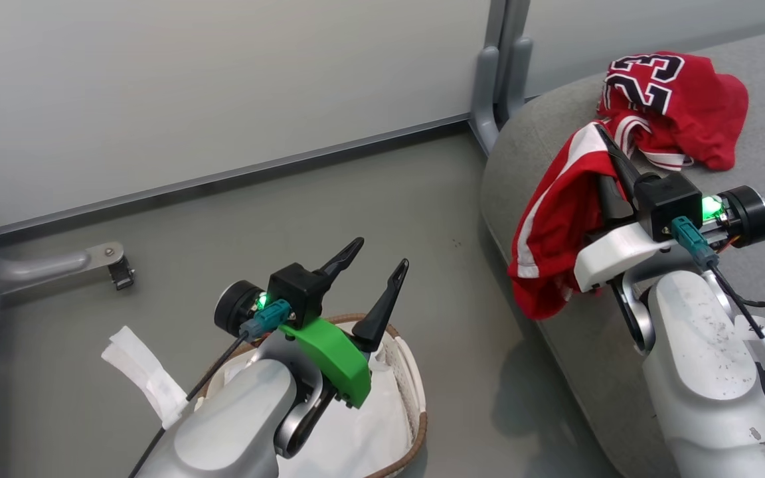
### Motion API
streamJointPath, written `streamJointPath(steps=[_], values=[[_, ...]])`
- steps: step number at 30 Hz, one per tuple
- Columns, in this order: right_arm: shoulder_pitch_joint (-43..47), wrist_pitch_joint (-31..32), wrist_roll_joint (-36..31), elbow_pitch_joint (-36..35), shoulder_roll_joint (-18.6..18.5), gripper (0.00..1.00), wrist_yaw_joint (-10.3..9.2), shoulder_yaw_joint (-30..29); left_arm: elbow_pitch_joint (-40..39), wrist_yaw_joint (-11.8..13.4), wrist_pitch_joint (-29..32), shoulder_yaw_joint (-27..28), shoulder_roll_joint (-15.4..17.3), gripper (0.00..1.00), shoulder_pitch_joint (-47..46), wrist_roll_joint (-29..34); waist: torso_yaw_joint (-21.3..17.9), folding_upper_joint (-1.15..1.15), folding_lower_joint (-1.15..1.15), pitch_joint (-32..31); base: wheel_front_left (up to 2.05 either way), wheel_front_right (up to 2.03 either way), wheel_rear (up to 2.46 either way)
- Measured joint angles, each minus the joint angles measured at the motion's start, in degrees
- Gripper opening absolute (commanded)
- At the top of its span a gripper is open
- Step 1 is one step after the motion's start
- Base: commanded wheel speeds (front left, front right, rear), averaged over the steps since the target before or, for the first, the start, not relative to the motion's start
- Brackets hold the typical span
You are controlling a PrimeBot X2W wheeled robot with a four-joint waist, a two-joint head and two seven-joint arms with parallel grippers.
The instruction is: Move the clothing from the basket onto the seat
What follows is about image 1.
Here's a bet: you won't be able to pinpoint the teal cable connector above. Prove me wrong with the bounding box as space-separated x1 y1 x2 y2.
671 216 719 268
239 299 291 343

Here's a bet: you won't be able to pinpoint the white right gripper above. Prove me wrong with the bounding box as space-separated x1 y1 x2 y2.
573 124 677 293

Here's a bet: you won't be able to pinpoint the red shorts with white stripe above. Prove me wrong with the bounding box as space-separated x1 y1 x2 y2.
507 121 632 321

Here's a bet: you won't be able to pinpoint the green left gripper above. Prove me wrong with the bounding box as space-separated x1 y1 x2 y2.
279 237 410 409

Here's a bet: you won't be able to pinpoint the teal left cable connector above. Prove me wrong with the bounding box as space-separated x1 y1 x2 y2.
239 299 291 343

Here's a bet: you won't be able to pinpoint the white lined laundry basket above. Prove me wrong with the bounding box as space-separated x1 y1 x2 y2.
101 321 424 478

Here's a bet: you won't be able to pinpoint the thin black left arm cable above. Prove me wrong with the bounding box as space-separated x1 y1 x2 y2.
129 332 250 478

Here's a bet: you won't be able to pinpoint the small black caster wheel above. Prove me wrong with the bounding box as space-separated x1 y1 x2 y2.
108 256 136 291

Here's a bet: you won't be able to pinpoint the teal right cable connector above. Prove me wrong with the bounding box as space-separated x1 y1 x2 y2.
671 216 719 268

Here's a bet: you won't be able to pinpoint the grey partition foot with caster plate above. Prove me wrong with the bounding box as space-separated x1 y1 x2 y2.
0 241 125 293

